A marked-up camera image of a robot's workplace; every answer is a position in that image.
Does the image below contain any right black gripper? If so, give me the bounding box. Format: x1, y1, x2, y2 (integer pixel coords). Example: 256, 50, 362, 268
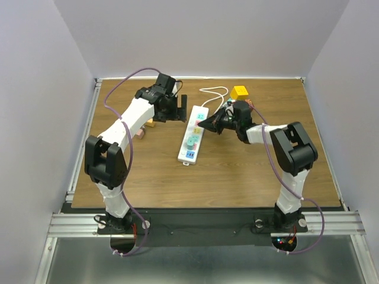
197, 106, 239, 135

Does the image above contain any white power strip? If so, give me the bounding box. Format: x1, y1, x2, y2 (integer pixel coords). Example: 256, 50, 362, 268
178, 105, 209, 166

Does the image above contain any yellow charger plug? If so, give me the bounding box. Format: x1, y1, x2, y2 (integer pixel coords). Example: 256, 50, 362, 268
145, 118, 155, 127

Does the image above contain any pink charger plug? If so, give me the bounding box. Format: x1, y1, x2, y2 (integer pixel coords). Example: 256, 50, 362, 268
135, 128, 145, 139

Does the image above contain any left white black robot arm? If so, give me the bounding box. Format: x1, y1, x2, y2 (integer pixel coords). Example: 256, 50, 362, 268
84, 73, 187, 233

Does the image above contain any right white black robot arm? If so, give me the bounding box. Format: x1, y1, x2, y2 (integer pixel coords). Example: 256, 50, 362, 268
198, 101, 318, 231

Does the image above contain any teal charger plug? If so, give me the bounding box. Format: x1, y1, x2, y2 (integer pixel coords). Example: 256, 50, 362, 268
186, 137, 197, 151

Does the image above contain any yellow cube socket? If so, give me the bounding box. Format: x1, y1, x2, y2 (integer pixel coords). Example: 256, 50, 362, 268
230, 85, 249, 101

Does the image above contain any brown patterned cube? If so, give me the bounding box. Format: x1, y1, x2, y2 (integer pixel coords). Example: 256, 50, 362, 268
245, 99, 254, 109

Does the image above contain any white power strip cord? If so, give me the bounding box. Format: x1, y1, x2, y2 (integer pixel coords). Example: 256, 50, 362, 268
198, 86, 229, 108

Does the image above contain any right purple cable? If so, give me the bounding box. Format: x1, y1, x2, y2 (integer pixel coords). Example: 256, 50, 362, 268
251, 106, 326, 256

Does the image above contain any purple cable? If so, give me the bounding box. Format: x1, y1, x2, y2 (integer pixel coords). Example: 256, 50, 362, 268
251, 106, 326, 256
103, 67, 162, 257

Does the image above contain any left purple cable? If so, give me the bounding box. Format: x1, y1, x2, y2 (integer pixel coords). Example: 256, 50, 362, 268
103, 67, 162, 257

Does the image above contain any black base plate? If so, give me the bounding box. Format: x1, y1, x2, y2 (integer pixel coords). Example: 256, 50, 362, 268
94, 208, 308, 250

